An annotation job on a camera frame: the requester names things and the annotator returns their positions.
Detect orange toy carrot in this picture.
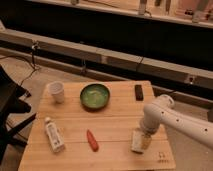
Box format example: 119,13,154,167
87,130,99,152

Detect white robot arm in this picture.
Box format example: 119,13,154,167
140,94,213,149

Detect black tripod stand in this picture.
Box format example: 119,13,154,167
0,65,36,164

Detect black cable on floor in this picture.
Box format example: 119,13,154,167
0,41,43,87

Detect white paper cup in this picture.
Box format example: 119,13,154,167
47,81,64,103

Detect white tube with label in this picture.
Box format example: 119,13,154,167
45,117,65,153

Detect grey metal rail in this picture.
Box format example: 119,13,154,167
0,29,213,89

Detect green ceramic bowl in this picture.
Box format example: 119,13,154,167
80,84,110,110

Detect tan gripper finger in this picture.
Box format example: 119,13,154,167
142,134,152,150

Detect white sponge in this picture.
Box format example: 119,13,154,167
131,129,143,154

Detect dark brown rectangular block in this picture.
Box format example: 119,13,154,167
135,85,144,101

